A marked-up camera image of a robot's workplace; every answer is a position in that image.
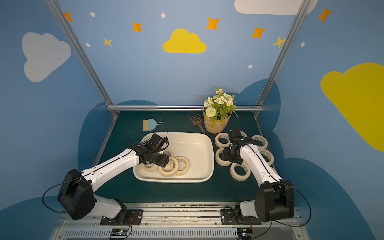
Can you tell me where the masking tape roll six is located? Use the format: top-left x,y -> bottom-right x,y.
215,148 -> 232,167

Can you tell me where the masking tape roll eight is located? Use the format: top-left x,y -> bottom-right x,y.
141,163 -> 159,173

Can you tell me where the masking tape roll three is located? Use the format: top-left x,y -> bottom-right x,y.
215,133 -> 230,148

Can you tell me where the masking tape roll two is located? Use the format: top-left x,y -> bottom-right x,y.
240,131 -> 248,138

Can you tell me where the masking tape roll eleven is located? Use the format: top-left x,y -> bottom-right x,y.
230,162 -> 252,182

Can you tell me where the masking tape roll five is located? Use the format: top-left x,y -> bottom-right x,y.
159,157 -> 179,178

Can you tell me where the masking tape roll four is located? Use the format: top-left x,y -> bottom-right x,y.
252,135 -> 268,150

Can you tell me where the cream plastic storage tray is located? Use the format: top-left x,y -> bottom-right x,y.
133,132 -> 215,184

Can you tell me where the masking tape roll one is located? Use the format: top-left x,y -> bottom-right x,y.
260,149 -> 275,166

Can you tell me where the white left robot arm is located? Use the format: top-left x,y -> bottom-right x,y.
57,144 -> 170,221

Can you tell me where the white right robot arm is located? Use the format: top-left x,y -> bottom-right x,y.
223,130 -> 295,222

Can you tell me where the masking tape roll twelve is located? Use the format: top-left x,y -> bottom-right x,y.
163,149 -> 174,157

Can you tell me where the masking tape roll ten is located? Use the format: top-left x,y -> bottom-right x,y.
176,156 -> 190,176

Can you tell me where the blue dustpan with brush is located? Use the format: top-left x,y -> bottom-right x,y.
143,119 -> 164,132

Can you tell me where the flower pot with white flowers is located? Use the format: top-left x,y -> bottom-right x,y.
203,87 -> 237,134

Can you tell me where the brown plastic scoop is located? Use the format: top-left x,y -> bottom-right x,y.
190,114 -> 206,134

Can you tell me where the right circuit board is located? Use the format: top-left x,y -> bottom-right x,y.
237,228 -> 253,240

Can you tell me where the circuit board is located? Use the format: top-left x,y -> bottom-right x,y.
110,228 -> 130,239
237,228 -> 253,240

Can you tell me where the left circuit board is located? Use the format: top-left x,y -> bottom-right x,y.
110,228 -> 130,239

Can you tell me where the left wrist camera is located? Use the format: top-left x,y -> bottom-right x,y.
145,134 -> 169,153

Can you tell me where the aluminium frame rail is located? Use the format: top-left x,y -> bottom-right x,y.
107,105 -> 264,112

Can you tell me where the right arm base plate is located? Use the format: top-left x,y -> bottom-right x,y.
220,208 -> 262,225

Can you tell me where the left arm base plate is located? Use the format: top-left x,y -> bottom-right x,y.
100,209 -> 143,226

